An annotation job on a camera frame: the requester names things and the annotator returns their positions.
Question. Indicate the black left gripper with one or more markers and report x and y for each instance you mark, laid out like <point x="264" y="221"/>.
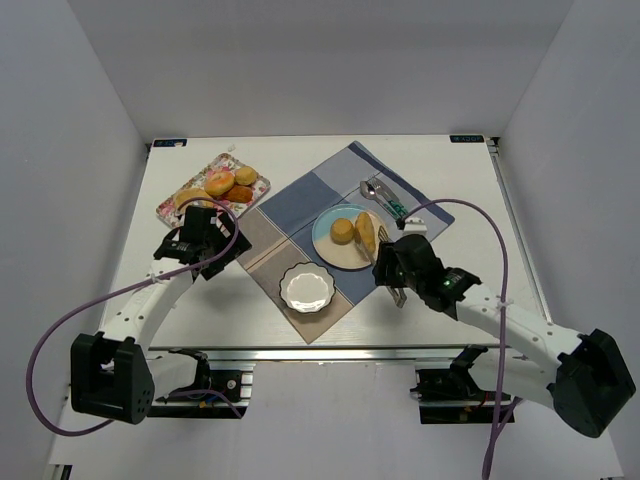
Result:
<point x="226" y="250"/>

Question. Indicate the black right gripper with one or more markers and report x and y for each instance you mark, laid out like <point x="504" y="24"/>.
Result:
<point x="388" y="270"/>

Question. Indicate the dark brown muffin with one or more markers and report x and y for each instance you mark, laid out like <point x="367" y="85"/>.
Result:
<point x="239" y="194"/>

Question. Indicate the long twisted bread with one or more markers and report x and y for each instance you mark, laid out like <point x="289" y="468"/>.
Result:
<point x="365" y="233"/>

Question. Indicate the round golden bun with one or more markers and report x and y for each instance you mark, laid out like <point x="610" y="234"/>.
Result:
<point x="342" y="231"/>

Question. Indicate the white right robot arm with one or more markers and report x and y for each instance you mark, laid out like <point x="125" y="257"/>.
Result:
<point x="582" y="377"/>

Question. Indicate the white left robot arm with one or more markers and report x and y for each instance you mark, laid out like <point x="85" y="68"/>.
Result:
<point x="113" y="375"/>

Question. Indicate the plain glazed donut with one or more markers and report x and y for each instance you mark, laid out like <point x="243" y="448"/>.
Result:
<point x="192" y="197"/>

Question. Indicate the pink frosted donut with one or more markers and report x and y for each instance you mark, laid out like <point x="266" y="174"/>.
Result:
<point x="218" y="183"/>

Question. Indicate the blue and cream plate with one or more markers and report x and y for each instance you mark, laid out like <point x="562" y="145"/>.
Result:
<point x="343" y="256"/>

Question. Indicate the round bun on tray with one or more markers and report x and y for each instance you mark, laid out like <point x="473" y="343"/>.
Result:
<point x="245" y="176"/>

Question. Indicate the floral serving tray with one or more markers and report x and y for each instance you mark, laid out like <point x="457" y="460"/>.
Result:
<point x="171" y="217"/>

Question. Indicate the patchwork blue grey placemat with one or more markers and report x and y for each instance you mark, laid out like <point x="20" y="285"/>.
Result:
<point x="279" y="229"/>

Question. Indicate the white scalloped bowl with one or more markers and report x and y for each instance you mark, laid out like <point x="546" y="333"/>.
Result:
<point x="307" y="288"/>

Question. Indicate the blue label left corner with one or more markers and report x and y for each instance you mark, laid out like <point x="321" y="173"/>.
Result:
<point x="169" y="143"/>

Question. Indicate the blue label corner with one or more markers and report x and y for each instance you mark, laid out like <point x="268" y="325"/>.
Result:
<point x="463" y="139"/>
<point x="169" y="143"/>

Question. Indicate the blue label right corner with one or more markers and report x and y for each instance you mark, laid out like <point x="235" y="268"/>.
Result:
<point x="463" y="139"/>

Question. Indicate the metal fork green handle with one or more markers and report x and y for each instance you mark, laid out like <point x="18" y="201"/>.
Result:
<point x="382" y="189"/>

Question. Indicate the metal spoon green handle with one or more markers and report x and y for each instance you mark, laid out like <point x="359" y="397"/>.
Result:
<point x="369" y="192"/>

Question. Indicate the aluminium table front rail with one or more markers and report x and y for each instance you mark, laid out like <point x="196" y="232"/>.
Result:
<point x="239" y="358"/>

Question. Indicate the aluminium table rail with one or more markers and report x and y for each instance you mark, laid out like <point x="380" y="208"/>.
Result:
<point x="239" y="358"/>
<point x="523" y="247"/>

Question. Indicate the aluminium table right rail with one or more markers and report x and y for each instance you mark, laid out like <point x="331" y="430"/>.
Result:
<point x="523" y="247"/>

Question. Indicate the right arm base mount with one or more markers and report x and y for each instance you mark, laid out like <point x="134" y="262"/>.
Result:
<point x="449" y="396"/>

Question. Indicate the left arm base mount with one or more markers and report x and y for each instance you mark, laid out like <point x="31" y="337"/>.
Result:
<point x="190" y="385"/>

